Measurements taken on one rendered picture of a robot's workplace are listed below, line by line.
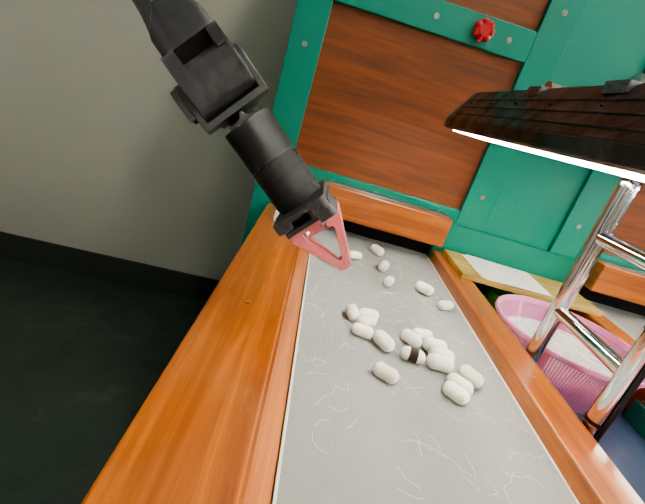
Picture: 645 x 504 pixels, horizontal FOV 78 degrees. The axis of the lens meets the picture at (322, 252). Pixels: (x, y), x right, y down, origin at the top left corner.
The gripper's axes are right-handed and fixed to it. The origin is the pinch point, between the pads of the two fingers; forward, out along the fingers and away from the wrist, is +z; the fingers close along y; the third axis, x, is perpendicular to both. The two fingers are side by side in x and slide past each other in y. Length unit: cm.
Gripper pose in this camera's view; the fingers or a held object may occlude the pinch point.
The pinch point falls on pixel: (343, 262)
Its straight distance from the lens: 48.4
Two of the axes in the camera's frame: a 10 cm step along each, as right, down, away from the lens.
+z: 5.5, 7.9, 2.7
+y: 0.3, -3.4, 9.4
